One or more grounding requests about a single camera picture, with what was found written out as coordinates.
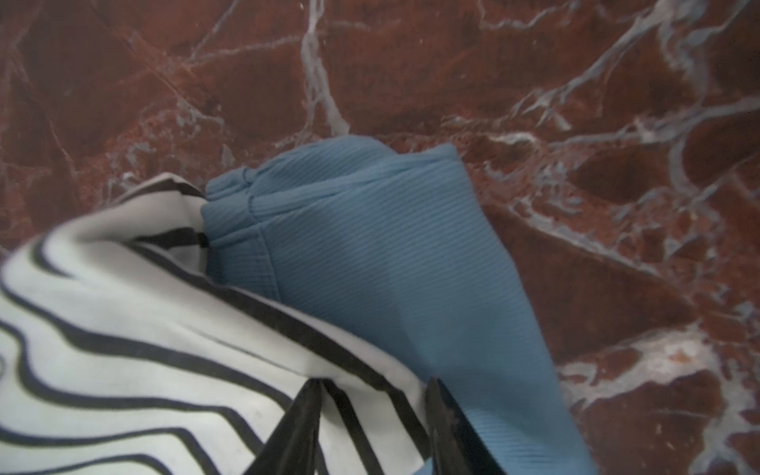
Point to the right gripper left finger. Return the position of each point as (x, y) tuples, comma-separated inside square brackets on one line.
[(292, 447)]

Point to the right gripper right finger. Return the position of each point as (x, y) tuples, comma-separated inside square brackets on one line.
[(456, 448)]

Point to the black white striped garment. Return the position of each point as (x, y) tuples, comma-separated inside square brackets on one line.
[(119, 355)]

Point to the blue tank top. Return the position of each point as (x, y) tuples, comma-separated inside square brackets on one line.
[(396, 249)]

